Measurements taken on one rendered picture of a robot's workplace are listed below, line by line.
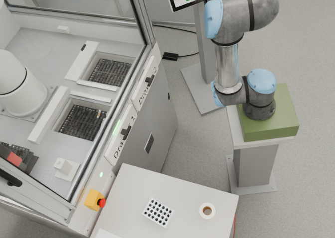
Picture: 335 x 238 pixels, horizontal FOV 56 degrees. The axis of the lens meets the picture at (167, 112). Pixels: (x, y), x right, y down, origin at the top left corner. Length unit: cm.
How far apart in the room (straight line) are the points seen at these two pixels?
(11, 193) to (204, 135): 167
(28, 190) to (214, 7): 81
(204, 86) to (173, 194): 134
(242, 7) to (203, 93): 164
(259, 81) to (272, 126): 25
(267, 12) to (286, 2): 234
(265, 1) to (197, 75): 173
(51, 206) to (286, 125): 103
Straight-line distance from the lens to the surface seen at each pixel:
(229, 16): 102
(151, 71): 171
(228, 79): 126
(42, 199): 119
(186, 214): 146
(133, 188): 154
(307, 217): 228
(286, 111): 155
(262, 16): 104
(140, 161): 189
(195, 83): 268
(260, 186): 228
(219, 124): 249
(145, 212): 147
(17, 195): 109
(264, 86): 134
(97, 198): 143
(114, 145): 149
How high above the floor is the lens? 217
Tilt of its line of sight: 57 degrees down
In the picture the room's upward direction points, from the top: 18 degrees counter-clockwise
